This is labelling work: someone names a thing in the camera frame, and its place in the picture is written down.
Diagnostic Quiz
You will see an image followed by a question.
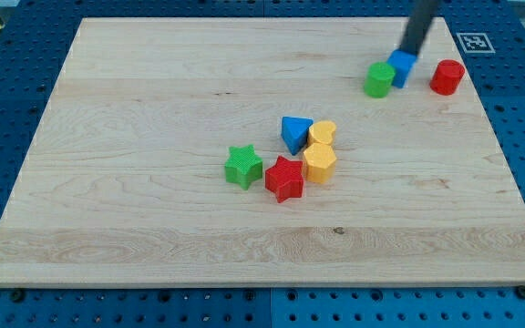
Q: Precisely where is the red cylinder block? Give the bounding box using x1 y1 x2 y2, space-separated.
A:
429 59 466 96

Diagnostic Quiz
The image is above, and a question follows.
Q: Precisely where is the white fiducial marker tag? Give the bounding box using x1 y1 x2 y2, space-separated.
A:
457 32 495 54

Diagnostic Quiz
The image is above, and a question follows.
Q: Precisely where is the yellow hexagon block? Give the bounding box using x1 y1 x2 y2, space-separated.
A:
303 143 337 184

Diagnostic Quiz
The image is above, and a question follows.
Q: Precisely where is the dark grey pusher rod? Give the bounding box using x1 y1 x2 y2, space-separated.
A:
398 0 440 56

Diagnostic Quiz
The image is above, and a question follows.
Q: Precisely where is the yellow heart block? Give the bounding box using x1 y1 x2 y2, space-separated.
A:
307 120 337 146

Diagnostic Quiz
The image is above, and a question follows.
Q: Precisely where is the blue cube block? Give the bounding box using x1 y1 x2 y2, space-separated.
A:
386 49 417 88

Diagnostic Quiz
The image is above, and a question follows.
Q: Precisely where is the blue triangle block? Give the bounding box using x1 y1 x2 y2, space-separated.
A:
281 117 314 155

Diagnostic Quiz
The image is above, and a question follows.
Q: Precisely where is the green cylinder block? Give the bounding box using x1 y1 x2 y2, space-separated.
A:
364 62 396 98

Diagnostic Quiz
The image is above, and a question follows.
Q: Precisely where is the green star block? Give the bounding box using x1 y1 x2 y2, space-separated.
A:
224 144 263 190

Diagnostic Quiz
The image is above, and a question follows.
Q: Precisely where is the light wooden board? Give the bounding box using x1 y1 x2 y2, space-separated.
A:
0 17 525 289

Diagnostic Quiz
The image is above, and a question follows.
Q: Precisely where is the red star block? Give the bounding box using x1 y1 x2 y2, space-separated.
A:
265 156 304 203

